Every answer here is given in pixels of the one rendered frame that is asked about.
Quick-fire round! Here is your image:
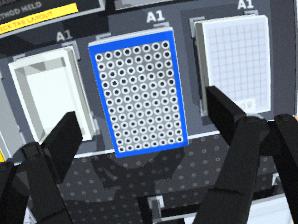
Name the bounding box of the white open reservoir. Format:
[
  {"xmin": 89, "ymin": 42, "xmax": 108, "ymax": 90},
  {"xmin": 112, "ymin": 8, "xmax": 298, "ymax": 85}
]
[{"xmin": 9, "ymin": 45, "xmax": 96, "ymax": 145}]

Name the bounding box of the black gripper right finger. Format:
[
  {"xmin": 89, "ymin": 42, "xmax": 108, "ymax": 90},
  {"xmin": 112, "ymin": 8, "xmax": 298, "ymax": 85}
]
[{"xmin": 192, "ymin": 85, "xmax": 298, "ymax": 224}]

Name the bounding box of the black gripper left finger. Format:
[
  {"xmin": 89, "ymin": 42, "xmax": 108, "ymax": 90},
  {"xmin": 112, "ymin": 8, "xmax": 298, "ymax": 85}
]
[{"xmin": 0, "ymin": 111, "xmax": 83, "ymax": 224}]

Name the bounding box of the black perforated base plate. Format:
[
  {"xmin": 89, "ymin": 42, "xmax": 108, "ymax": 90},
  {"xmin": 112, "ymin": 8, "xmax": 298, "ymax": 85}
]
[{"xmin": 56, "ymin": 133, "xmax": 283, "ymax": 224}]

